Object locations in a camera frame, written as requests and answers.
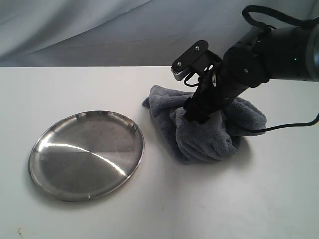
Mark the grey backdrop sheet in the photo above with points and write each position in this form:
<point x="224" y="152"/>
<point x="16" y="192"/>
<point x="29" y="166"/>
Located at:
<point x="42" y="33"/>

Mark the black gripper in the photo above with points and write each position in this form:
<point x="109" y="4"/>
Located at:
<point x="223" y="82"/>

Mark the grey fluffy towel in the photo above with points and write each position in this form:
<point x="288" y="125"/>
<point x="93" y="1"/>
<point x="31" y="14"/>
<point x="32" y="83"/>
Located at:
<point x="193" y="143"/>

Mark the round stainless steel plate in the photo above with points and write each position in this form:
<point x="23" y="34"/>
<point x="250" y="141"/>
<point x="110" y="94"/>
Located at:
<point x="86" y="156"/>

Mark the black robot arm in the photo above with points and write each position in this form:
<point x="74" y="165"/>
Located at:
<point x="288" y="53"/>

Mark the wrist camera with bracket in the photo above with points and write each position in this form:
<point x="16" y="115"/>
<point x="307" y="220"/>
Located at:
<point x="195" y="60"/>

